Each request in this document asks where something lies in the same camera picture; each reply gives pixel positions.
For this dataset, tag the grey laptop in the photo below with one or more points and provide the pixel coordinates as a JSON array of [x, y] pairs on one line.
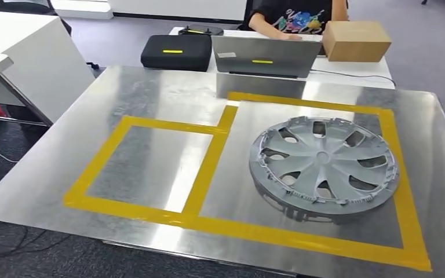
[[264, 53]]

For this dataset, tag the black case with yellow sticker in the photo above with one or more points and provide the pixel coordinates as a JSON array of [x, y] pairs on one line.
[[176, 57]]

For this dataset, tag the white desk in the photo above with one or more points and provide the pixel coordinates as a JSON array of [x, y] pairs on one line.
[[46, 69]]

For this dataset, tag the person's right hand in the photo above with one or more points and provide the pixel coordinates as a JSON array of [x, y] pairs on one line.
[[291, 37]]

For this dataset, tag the white table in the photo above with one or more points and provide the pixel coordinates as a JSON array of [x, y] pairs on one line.
[[345, 71]]

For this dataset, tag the person's right forearm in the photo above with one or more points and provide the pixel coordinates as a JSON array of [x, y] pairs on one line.
[[263, 25]]

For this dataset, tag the person's left forearm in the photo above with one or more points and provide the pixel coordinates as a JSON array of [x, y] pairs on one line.
[[339, 9]]

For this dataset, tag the flat black device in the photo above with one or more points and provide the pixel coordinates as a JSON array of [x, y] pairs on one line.
[[203, 30]]

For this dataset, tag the grey wheel hubcap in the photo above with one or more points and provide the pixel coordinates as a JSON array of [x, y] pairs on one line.
[[322, 157]]

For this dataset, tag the brown cardboard box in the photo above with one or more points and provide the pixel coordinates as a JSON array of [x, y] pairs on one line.
[[355, 42]]

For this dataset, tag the person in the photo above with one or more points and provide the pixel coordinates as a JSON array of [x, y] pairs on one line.
[[295, 15]]

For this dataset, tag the yellow workbench tape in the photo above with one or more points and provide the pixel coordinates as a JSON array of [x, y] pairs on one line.
[[209, 165]]

